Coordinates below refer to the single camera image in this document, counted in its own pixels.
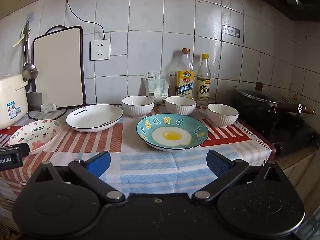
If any black wok with wooden handle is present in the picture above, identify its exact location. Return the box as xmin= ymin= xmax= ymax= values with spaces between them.
xmin=234 ymin=86 xmax=305 ymax=128

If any glass pot lid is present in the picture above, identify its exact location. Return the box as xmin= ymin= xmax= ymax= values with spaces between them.
xmin=234 ymin=82 xmax=279 ymax=104

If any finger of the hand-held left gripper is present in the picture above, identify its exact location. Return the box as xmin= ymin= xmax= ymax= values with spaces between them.
xmin=10 ymin=142 xmax=30 ymax=157

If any blue fried egg plate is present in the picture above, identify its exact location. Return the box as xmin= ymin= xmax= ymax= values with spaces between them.
xmin=136 ymin=113 xmax=209 ymax=152

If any yellow label cooking wine bottle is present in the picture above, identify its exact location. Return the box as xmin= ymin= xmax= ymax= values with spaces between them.
xmin=175 ymin=48 xmax=195 ymax=100

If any steel ladle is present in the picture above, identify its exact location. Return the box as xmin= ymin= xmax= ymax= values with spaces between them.
xmin=21 ymin=21 xmax=38 ymax=79

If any pink printed plate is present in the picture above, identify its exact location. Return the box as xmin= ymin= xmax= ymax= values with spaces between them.
xmin=7 ymin=119 xmax=62 ymax=155

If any black power cable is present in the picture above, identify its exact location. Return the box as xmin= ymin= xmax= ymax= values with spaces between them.
xmin=27 ymin=106 xmax=68 ymax=122

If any white rice cooker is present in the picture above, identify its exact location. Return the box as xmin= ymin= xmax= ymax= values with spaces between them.
xmin=0 ymin=73 xmax=29 ymax=130

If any thin black wall wire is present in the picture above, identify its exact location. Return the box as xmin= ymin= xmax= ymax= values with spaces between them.
xmin=66 ymin=0 xmax=228 ymax=40

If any white ribbed bowl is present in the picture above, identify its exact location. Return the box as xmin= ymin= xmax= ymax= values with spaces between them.
xmin=122 ymin=96 xmax=155 ymax=118
xmin=207 ymin=103 xmax=239 ymax=128
xmin=165 ymin=96 xmax=197 ymax=116

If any white rice paddle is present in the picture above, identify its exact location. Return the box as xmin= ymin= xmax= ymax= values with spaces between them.
xmin=13 ymin=29 xmax=33 ymax=47

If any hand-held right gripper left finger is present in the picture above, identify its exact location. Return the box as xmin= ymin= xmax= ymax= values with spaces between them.
xmin=30 ymin=151 xmax=126 ymax=204

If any white cutting board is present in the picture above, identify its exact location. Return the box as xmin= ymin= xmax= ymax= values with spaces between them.
xmin=32 ymin=25 xmax=87 ymax=110

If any white wall socket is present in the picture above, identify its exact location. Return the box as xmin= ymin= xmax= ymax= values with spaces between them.
xmin=90 ymin=39 xmax=111 ymax=61

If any white salt bag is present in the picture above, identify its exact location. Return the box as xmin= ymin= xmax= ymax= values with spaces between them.
xmin=155 ymin=71 xmax=171 ymax=105
xmin=143 ymin=71 xmax=160 ymax=98

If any white plate with black rim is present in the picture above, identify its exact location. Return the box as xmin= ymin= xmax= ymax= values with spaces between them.
xmin=66 ymin=104 xmax=124 ymax=132

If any black gas stove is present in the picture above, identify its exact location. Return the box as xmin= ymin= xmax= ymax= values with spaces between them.
xmin=260 ymin=115 xmax=320 ymax=158

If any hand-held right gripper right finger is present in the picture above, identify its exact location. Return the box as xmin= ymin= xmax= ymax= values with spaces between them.
xmin=191 ymin=150 xmax=288 ymax=204

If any striped patchwork tablecloth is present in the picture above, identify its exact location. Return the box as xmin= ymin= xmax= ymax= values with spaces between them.
xmin=0 ymin=104 xmax=273 ymax=205

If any small lidded pan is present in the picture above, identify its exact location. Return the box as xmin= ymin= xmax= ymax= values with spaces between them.
xmin=281 ymin=94 xmax=317 ymax=115

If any clear vinegar bottle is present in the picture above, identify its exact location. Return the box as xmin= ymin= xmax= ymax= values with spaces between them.
xmin=196 ymin=53 xmax=212 ymax=105

